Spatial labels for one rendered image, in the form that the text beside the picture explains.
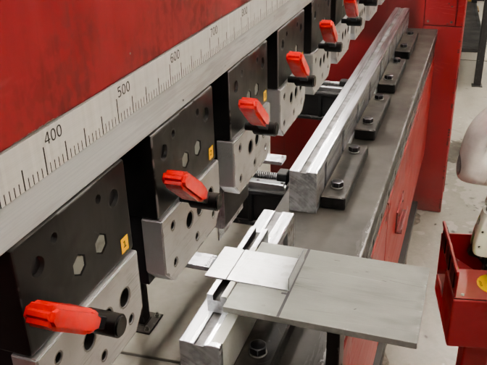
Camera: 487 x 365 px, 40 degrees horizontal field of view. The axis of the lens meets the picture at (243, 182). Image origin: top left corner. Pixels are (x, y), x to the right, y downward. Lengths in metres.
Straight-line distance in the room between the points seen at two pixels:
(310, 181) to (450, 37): 1.74
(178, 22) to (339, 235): 0.80
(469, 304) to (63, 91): 1.05
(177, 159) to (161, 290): 2.09
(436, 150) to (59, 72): 2.80
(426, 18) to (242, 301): 2.23
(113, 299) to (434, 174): 2.75
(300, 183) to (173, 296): 1.38
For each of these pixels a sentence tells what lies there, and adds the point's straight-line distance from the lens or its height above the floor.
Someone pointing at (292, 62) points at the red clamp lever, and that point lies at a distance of 0.94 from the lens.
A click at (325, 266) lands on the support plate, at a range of 1.02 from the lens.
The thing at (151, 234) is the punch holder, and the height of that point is 1.24.
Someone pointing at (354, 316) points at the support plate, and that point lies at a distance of 0.93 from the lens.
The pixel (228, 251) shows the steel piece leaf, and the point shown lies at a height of 1.00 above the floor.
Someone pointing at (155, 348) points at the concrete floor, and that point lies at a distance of 2.45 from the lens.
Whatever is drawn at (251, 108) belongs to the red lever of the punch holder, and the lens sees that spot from 0.75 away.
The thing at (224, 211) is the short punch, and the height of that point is 1.13.
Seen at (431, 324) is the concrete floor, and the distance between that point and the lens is 2.59.
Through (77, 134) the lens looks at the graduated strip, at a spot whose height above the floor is 1.38.
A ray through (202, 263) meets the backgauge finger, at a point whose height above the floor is 1.01.
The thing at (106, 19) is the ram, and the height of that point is 1.45.
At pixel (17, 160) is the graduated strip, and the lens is 0.44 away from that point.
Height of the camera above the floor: 1.56
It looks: 26 degrees down
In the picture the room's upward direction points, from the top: 2 degrees counter-clockwise
